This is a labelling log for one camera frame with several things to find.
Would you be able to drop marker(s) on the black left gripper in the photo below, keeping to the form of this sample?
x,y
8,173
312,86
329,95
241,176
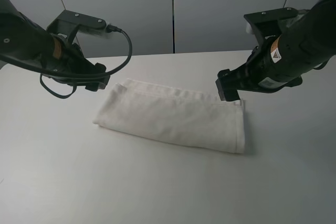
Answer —
x,y
76,64

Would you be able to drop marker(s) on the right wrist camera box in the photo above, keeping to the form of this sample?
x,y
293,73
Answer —
x,y
272,23

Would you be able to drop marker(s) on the white towel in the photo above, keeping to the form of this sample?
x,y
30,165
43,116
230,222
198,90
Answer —
x,y
174,116

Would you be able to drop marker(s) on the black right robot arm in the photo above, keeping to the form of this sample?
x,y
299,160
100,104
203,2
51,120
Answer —
x,y
290,43

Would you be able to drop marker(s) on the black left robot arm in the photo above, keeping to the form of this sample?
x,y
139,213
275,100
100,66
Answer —
x,y
26,44

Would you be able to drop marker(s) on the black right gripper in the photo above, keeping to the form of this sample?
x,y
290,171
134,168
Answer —
x,y
256,75

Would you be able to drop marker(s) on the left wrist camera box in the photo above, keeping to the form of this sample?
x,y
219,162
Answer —
x,y
70,23

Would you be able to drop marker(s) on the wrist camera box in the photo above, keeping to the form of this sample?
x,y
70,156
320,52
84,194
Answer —
x,y
272,23
70,23

